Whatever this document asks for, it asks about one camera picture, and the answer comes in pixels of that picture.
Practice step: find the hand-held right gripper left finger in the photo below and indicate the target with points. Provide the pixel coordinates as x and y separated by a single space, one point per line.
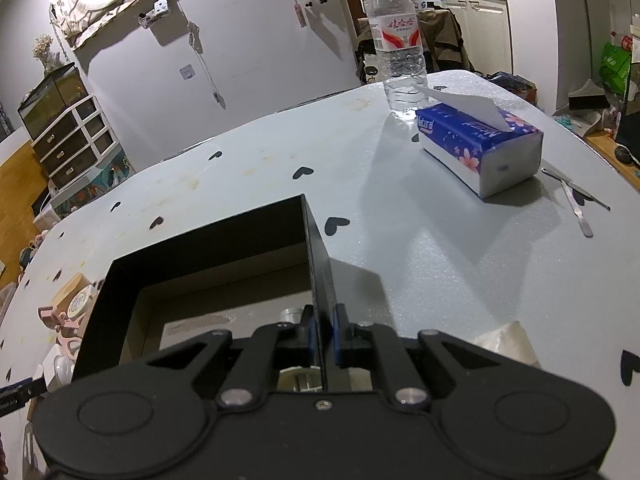
311 332

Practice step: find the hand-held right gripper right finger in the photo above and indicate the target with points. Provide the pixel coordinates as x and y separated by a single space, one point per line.
339 332

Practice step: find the small square wall hook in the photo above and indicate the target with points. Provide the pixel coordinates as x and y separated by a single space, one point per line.
186 72

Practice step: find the glass fish tank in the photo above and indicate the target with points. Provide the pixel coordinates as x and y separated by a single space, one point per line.
52 97

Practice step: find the dark blue printed box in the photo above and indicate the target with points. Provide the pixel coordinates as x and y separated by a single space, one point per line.
515 87

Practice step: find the metal tweezers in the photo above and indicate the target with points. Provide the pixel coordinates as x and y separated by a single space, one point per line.
575 189

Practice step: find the white drawer cabinet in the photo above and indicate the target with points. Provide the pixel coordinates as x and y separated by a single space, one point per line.
75 142

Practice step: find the colourful printed storage box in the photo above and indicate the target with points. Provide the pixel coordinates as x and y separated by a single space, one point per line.
92 187

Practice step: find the green shopping bag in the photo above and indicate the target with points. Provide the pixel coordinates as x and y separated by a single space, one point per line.
615 67

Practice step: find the small silver-capped cylinder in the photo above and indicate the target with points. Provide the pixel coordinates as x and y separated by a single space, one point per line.
291 314

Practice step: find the black storage box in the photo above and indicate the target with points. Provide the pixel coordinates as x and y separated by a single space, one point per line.
316 255

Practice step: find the small black round object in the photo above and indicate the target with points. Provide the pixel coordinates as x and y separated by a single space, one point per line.
625 154

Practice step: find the white kitchen cabinet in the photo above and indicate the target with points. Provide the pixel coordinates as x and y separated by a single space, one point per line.
480 25

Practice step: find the pink hanging tag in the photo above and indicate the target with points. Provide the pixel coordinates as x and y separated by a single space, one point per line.
300 16

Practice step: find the blue floral tissue pack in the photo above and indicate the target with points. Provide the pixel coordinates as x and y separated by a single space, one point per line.
465 140

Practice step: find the clear plastic water bottle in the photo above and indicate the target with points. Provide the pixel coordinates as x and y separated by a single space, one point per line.
395 35

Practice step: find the pink eyelash curler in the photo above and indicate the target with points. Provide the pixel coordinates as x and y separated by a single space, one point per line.
60 327

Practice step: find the chair with brown jacket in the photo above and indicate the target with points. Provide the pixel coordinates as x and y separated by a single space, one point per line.
445 40

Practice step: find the dried flower bunch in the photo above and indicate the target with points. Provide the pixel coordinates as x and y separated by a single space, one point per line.
42 52

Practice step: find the dark dustpan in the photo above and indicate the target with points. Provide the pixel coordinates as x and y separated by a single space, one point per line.
587 97

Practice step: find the round white-lidded jar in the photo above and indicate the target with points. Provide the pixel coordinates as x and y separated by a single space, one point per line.
82 302

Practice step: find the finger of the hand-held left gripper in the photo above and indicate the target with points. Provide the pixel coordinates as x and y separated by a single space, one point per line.
22 394

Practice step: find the small wooden block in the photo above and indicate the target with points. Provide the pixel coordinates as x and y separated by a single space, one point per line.
64 292

